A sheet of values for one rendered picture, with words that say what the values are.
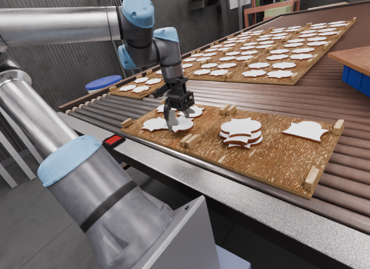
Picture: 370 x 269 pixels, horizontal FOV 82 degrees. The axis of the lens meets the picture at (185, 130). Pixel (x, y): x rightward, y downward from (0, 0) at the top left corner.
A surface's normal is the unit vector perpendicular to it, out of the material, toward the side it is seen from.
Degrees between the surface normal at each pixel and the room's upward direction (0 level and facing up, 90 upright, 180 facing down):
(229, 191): 0
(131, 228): 29
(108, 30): 111
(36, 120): 50
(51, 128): 45
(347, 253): 0
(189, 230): 90
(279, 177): 0
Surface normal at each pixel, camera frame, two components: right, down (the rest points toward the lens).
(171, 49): 0.45, 0.41
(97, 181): 0.34, -0.44
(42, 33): 0.31, 0.71
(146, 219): 0.28, -0.77
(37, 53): 0.79, 0.15
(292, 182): -0.20, -0.85
